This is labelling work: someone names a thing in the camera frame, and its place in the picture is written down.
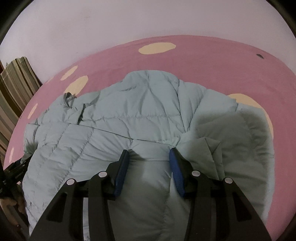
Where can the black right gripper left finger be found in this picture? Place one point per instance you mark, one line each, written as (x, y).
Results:
(63, 217)

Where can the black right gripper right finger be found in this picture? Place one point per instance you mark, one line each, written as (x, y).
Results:
(219, 209)

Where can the light blue quilted down jacket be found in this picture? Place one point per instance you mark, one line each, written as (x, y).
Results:
(148, 113)

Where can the person's left hand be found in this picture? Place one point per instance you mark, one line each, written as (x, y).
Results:
(7, 203)

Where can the pink blanket with cream dots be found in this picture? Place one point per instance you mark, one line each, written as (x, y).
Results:
(241, 71)

